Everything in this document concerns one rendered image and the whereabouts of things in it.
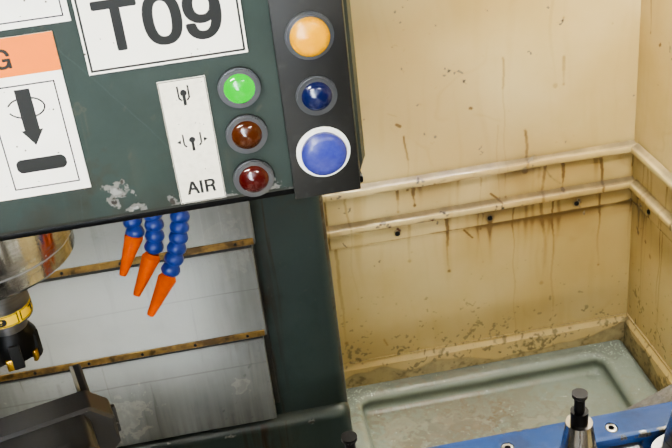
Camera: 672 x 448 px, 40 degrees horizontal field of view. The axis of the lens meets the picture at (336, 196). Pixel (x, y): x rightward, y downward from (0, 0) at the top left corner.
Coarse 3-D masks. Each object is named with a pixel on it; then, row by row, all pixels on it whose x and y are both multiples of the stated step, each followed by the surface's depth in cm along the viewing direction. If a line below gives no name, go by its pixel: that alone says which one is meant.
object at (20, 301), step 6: (24, 294) 86; (0, 300) 84; (6, 300) 84; (12, 300) 84; (18, 300) 85; (24, 300) 86; (0, 306) 84; (6, 306) 84; (12, 306) 85; (18, 306) 85; (0, 312) 84; (6, 312) 84; (12, 312) 85; (18, 324) 86; (0, 330) 85
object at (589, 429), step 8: (568, 416) 90; (568, 424) 89; (592, 424) 89; (568, 432) 89; (576, 432) 88; (584, 432) 88; (592, 432) 89; (568, 440) 89; (576, 440) 89; (584, 440) 88; (592, 440) 89
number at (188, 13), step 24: (144, 0) 56; (168, 0) 56; (192, 0) 56; (216, 0) 56; (144, 24) 56; (168, 24) 57; (192, 24) 57; (216, 24) 57; (168, 48) 57; (192, 48) 57
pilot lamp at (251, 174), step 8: (248, 168) 61; (256, 168) 61; (240, 176) 61; (248, 176) 61; (256, 176) 61; (264, 176) 62; (240, 184) 62; (248, 184) 62; (256, 184) 62; (264, 184) 62
